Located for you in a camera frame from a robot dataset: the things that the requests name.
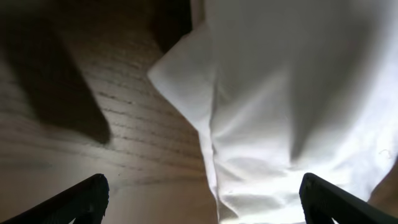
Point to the white printed t-shirt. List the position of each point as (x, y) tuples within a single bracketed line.
[(276, 89)]

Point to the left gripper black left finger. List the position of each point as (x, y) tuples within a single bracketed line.
[(85, 202)]

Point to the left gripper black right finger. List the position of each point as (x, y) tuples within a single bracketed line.
[(325, 203)]

